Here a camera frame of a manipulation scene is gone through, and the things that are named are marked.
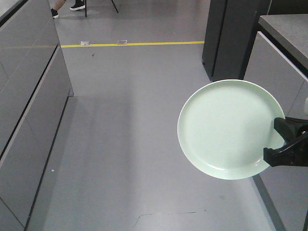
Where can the grey wall cabinet row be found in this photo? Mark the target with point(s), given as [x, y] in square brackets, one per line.
[34, 87]

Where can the light green round plate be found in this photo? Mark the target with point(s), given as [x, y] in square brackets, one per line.
[224, 127]

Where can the grey island cabinet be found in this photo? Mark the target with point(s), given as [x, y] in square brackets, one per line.
[279, 63]

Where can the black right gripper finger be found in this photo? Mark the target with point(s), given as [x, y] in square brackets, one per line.
[294, 153]
[290, 128]

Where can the dark tall cabinet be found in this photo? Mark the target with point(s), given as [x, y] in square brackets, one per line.
[230, 34]

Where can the person's black shoe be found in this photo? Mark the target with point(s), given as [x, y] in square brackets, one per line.
[54, 13]
[79, 5]

